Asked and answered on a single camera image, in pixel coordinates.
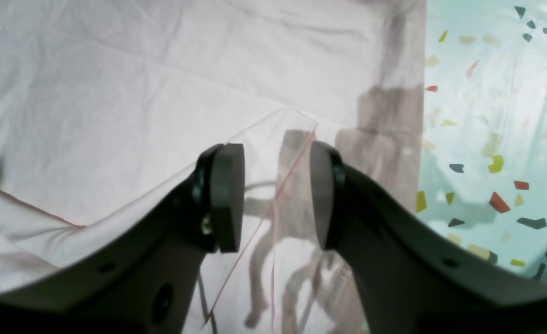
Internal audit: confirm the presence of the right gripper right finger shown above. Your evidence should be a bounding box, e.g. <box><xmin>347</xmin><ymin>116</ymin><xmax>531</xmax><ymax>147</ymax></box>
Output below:
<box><xmin>309</xmin><ymin>141</ymin><xmax>547</xmax><ymax>334</ymax></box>

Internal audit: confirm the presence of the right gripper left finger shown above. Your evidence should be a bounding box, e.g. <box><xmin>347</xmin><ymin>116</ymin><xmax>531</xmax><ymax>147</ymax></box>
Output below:
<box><xmin>0</xmin><ymin>143</ymin><xmax>245</xmax><ymax>334</ymax></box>

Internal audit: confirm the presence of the pink T-shirt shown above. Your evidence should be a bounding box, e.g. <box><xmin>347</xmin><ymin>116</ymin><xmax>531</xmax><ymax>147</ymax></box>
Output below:
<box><xmin>0</xmin><ymin>0</ymin><xmax>430</xmax><ymax>334</ymax></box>

